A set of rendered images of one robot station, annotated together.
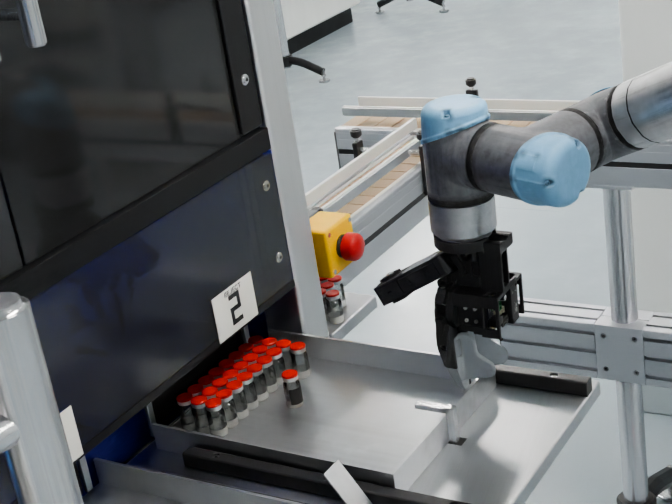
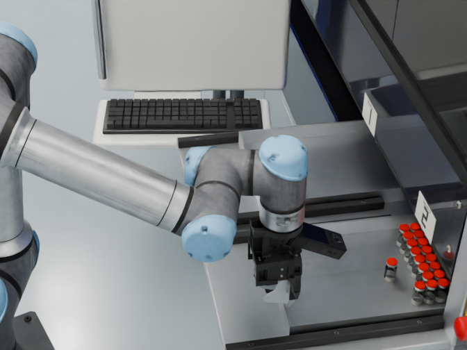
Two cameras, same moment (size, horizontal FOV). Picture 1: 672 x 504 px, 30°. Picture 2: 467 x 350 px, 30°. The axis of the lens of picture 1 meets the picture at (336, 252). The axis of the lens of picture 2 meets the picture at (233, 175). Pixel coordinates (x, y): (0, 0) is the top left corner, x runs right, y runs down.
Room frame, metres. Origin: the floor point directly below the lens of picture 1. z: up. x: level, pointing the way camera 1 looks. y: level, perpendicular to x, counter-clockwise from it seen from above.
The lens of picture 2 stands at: (2.03, -0.98, 2.08)
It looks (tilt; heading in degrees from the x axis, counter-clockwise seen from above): 38 degrees down; 135
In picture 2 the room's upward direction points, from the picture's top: 1 degrees clockwise
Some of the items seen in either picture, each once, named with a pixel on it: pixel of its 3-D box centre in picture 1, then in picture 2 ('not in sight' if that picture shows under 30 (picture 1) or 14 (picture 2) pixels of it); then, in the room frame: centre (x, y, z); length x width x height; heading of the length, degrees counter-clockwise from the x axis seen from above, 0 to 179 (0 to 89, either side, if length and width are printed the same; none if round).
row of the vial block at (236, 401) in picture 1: (252, 386); (416, 262); (1.42, 0.13, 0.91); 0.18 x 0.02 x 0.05; 145
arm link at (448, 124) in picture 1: (459, 149); (281, 173); (1.31, -0.15, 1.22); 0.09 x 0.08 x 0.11; 39
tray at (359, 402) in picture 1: (325, 405); (361, 271); (1.36, 0.04, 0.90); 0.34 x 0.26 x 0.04; 55
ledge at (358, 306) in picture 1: (315, 314); not in sight; (1.68, 0.04, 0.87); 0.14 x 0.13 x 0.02; 56
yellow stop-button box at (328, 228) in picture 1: (321, 243); not in sight; (1.64, 0.02, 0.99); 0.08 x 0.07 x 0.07; 56
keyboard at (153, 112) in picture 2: not in sight; (183, 114); (0.64, 0.23, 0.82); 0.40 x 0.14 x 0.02; 47
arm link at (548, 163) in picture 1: (539, 160); (219, 177); (1.25, -0.23, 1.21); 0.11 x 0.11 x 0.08; 39
